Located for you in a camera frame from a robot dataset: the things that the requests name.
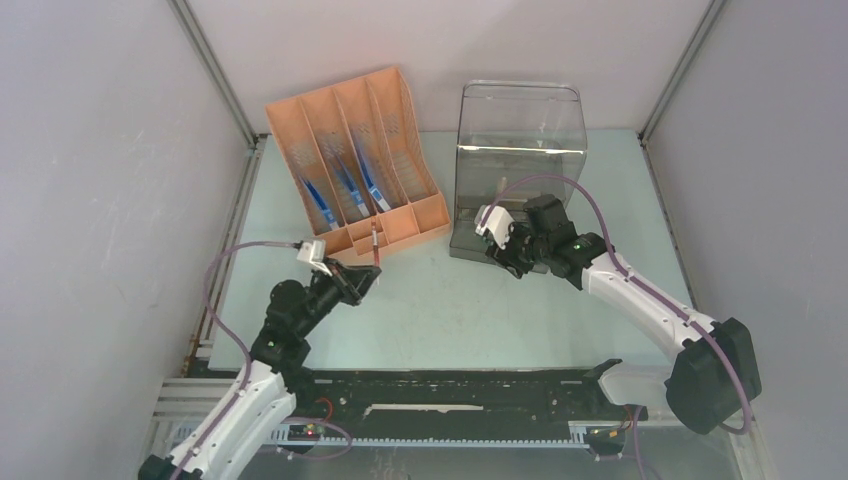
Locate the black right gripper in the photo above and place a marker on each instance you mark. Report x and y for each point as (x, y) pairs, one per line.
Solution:
(505, 257)

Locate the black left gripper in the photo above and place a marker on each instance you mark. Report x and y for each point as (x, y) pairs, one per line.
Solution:
(351, 282)

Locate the blue folder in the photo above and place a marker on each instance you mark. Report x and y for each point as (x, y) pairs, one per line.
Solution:
(321, 204)
(350, 185)
(382, 204)

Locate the grey transparent drawer unit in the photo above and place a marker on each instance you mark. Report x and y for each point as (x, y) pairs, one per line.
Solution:
(515, 139)

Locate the red pen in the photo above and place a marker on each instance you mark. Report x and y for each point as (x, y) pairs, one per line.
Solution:
(375, 243)

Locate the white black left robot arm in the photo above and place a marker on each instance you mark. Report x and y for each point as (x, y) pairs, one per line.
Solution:
(272, 381)

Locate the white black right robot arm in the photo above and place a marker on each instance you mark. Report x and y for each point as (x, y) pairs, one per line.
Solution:
(714, 374)

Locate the orange plastic desk organizer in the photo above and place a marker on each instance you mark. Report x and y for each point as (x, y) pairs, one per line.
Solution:
(355, 154)

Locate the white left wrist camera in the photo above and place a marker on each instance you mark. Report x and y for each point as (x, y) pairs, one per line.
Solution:
(312, 252)

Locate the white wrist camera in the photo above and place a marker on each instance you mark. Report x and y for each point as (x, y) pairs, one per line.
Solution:
(312, 252)
(493, 222)

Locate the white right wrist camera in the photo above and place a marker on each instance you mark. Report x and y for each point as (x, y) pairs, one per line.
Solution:
(493, 222)

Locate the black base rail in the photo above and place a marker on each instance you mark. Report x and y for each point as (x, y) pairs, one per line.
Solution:
(548, 408)

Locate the aluminium frame post left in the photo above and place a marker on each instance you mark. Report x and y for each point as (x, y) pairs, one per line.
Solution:
(198, 40)

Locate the aluminium frame post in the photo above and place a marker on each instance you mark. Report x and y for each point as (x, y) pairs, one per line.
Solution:
(694, 45)
(198, 40)

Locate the aluminium frame post right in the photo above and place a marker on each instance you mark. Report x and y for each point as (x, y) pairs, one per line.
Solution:
(694, 45)

